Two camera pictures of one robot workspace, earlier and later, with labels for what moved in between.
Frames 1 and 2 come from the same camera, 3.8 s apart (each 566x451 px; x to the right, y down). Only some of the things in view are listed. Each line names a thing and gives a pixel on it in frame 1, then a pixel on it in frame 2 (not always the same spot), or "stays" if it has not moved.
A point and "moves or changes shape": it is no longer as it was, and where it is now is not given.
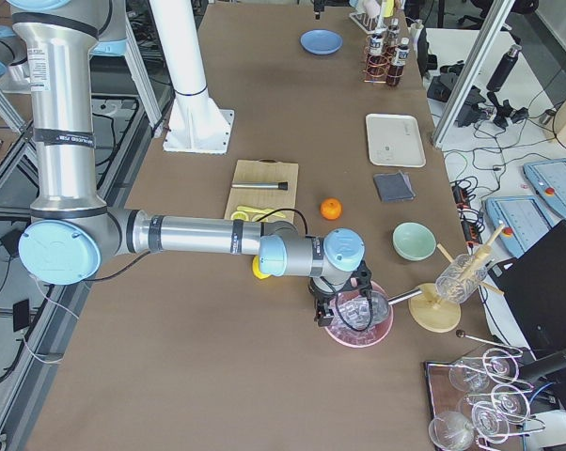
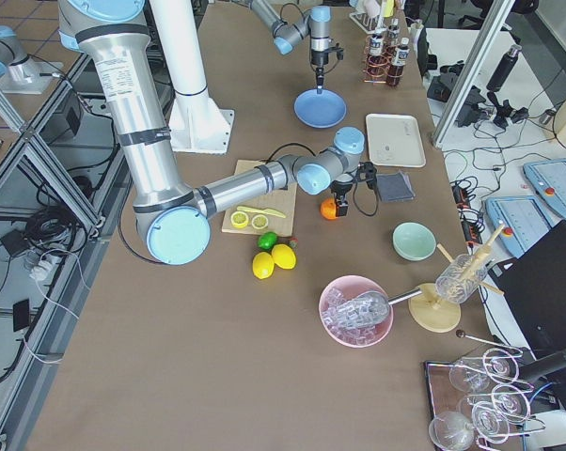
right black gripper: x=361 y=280 → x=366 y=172
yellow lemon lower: x=256 y=269 stays
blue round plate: x=321 y=41 moves or changes shape
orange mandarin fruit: x=331 y=209 stays
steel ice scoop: x=368 y=310 stays
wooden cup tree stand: x=431 y=310 stays
